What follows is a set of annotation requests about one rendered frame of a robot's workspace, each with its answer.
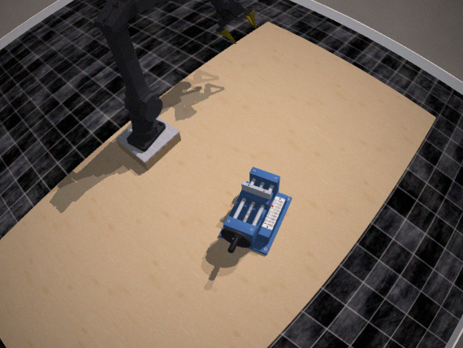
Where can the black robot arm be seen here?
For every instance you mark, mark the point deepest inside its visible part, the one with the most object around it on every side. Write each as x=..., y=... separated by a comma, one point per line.
x=113, y=22

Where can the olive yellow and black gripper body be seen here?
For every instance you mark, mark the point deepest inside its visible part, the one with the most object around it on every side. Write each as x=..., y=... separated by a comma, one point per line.
x=223, y=23

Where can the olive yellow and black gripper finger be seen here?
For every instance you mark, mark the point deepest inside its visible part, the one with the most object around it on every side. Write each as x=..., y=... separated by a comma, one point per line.
x=253, y=19
x=227, y=34

